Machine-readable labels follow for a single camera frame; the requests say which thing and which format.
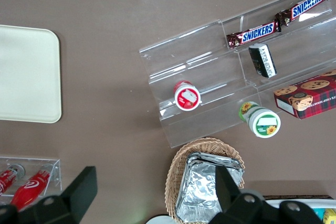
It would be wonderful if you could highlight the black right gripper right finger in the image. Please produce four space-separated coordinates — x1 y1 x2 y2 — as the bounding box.
209 165 280 224

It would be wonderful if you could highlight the stack of foil trays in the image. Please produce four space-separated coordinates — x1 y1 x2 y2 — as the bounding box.
175 151 245 222

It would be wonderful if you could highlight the yellow snack packet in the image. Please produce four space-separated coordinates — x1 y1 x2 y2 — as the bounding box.
322 207 336 224

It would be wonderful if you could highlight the clear acrylic bottle rack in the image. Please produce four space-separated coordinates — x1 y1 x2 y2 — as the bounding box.
0 156 63 207

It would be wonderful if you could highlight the clear acrylic stepped display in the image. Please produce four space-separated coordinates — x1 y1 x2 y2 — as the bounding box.
139 0 336 149

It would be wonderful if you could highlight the white rectangular snack tray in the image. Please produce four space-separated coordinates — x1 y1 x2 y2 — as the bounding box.
262 198 336 224

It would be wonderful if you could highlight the beige plastic tray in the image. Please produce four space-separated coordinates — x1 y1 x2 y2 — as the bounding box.
0 24 62 124

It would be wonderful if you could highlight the black white chocolate box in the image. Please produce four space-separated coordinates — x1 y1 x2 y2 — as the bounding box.
248 43 278 79

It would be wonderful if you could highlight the red cola bottle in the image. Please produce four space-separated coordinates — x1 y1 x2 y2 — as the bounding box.
9 165 54 212
0 164 26 198

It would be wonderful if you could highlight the red strawberry yogurt cup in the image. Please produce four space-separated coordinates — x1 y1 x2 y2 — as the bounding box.
173 80 203 111

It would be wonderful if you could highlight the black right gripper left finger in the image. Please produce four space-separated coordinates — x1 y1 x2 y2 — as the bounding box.
18 165 99 224

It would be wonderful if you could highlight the brown Snickers bar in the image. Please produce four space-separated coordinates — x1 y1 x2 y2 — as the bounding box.
226 20 282 50
275 0 330 27

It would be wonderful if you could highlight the red tartan cookie box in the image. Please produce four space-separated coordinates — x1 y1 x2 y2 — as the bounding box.
273 69 336 121

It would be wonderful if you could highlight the oval light wicker basket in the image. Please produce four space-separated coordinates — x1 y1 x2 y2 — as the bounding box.
164 136 246 224

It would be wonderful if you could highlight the teal snack packet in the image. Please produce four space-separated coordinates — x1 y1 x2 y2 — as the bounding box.
311 207 327 220

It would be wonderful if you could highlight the green sunflower yogurt cup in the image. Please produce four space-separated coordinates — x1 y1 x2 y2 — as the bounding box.
238 101 282 139

